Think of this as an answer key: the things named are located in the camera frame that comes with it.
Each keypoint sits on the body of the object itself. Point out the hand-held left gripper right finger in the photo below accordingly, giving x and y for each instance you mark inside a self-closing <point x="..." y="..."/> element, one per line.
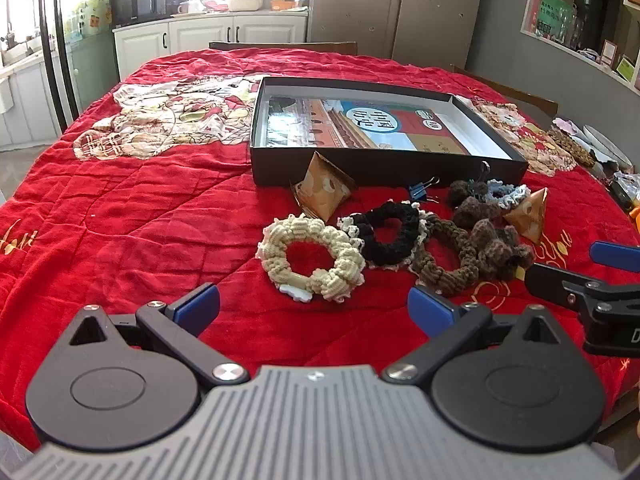
<point x="430" y="310"/>

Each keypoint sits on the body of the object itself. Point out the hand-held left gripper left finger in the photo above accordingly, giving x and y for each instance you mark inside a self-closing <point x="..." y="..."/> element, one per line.
<point x="197" y="307"/>

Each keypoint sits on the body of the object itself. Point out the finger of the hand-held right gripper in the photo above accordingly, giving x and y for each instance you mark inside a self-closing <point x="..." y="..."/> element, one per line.
<point x="617" y="254"/>
<point x="550" y="282"/>

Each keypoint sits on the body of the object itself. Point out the olive brown ribbed scrunchie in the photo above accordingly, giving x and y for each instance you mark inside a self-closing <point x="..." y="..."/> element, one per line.
<point x="440" y="272"/>

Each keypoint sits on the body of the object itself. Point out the dark brown pompom scrunchie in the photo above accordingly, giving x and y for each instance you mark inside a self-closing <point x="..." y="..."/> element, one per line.
<point x="500" y="252"/>

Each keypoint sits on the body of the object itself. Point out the brown triangular snack packet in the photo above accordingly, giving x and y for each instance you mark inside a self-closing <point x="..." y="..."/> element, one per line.
<point x="320" y="190"/>
<point x="527" y="215"/>

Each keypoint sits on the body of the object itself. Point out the blue and white scrunchie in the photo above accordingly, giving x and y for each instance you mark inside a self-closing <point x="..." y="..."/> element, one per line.
<point x="515" y="194"/>

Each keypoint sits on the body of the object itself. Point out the black scrunchie with white lace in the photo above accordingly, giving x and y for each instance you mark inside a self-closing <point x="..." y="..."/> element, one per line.
<point x="400" y="212"/>

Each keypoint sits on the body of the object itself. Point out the cream knitted scrunchie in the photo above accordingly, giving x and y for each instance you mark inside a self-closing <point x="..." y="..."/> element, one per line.
<point x="280" y="245"/>

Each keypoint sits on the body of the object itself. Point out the dark brown fuzzy scrunchie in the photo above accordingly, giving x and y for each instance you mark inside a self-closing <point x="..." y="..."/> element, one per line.
<point x="472" y="210"/>

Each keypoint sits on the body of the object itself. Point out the blue binder clip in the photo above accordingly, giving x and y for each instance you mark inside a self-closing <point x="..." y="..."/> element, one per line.
<point x="417" y="192"/>

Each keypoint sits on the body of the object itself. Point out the black clip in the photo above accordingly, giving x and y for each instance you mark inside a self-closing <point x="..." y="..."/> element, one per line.
<point x="479" y="187"/>

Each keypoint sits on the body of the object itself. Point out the black cardboard box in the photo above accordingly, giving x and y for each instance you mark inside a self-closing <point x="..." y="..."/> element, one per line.
<point x="380" y="167"/>

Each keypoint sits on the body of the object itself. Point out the red printed blanket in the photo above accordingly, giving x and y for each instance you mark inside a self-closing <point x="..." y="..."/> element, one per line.
<point x="150" y="210"/>

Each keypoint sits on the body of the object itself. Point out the white plate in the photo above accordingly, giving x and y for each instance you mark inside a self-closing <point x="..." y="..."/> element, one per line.
<point x="607" y="145"/>

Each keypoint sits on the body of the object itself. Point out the brown dried snack pile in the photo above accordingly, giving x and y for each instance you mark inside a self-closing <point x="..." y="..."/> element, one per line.
<point x="570" y="147"/>

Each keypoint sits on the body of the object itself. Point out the pink shell-shaped dish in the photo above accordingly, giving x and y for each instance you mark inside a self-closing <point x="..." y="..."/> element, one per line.
<point x="565" y="126"/>

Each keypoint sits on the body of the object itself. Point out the brown wooden chair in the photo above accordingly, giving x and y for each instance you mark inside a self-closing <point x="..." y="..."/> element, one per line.
<point x="520" y="95"/>

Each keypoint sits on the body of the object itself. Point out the green paper sign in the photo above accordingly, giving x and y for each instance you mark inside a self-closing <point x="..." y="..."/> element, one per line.
<point x="552" y="15"/>

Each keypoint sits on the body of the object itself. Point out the white lower kitchen cabinets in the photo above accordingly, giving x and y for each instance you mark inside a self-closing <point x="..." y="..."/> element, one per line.
<point x="30" y="105"/>

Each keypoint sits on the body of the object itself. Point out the dark wooden chair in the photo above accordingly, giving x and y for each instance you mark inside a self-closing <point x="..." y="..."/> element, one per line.
<point x="280" y="48"/>

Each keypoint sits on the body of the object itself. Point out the white kitchen cabinet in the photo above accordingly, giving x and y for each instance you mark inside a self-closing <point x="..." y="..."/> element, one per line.
<point x="200" y="35"/>

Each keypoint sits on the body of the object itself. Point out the white mug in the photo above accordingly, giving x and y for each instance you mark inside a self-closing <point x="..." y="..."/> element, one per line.
<point x="187" y="7"/>

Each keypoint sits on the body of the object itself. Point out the steel double-door refrigerator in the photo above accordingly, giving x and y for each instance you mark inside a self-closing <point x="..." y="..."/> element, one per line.
<point x="400" y="10"/>

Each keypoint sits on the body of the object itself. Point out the black-framed glass sliding door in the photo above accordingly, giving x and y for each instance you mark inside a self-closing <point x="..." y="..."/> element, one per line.
<point x="60" y="35"/>

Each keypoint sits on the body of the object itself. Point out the black microwave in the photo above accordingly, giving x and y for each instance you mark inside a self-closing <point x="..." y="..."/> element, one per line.
<point x="140" y="4"/>

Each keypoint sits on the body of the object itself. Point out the white plastic tub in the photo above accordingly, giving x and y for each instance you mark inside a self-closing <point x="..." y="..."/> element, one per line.
<point x="246" y="1"/>

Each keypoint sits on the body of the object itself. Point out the orange box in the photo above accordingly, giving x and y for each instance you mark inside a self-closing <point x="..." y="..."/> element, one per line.
<point x="290" y="4"/>

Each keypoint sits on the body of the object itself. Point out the white wall shelf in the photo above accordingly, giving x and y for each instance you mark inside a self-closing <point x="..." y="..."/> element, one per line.
<point x="580" y="55"/>

